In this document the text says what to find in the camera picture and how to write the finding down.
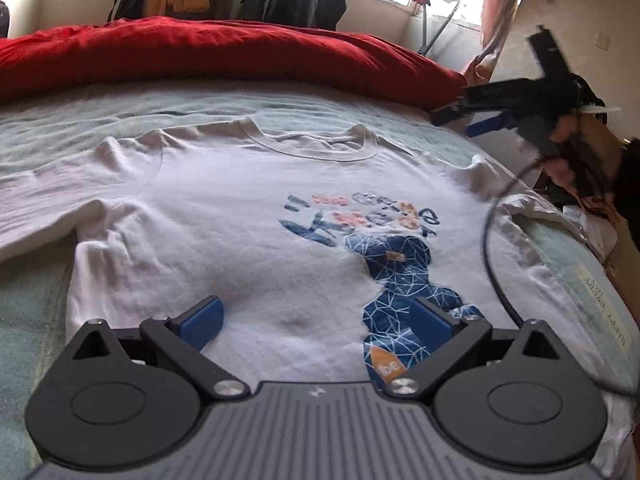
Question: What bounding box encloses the pink curtain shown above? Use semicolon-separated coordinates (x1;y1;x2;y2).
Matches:
462;0;531;86

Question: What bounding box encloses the person's right hand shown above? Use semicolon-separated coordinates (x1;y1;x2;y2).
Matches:
545;114;580;189

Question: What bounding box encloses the white plastic bag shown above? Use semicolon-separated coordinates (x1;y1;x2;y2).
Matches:
560;204;619;264

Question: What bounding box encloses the white printed t-shirt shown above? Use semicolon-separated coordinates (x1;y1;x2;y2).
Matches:
0;116;638;480

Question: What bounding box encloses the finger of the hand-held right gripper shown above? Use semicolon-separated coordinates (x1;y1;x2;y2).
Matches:
464;110;521;138
430;79;547;127

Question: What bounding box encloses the black cable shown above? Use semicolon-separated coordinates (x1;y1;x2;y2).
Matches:
481;160;640;395

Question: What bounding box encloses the metal drying rack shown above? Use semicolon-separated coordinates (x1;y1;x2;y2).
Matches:
325;0;467;57

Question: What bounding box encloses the pale green bed sheet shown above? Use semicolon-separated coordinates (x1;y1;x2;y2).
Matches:
0;77;640;480

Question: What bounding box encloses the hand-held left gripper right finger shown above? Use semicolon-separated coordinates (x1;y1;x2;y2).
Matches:
385;297;561;403

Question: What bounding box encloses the red duvet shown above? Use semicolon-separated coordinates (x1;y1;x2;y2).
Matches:
0;16;468;111

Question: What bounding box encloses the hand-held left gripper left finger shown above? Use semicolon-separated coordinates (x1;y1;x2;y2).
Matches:
71;296;251;403

